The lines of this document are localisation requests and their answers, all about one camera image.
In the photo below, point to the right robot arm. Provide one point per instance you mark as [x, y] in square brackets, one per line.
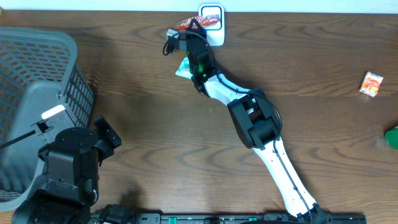
[257, 122]

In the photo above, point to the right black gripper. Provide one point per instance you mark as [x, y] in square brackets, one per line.
[201, 30]

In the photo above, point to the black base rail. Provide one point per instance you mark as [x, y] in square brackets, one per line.
[155, 218]

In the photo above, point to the red chocolate bar wrapper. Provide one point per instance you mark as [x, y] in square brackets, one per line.
[211, 22]

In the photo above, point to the orange snack sachet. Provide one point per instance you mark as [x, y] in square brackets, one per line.
[370, 84]

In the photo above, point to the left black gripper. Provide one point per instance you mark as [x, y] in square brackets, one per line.
[102, 147]

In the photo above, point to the teal snack packet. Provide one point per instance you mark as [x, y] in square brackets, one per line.
[184, 69]

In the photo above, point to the white barcode scanner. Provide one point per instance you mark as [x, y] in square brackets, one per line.
[216, 33]

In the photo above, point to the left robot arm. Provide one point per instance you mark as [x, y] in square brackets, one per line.
[68, 187]

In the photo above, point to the green lid jar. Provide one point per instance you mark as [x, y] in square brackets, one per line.
[391, 137]

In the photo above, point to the grey plastic shopping basket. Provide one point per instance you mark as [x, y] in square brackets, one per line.
[39, 70]

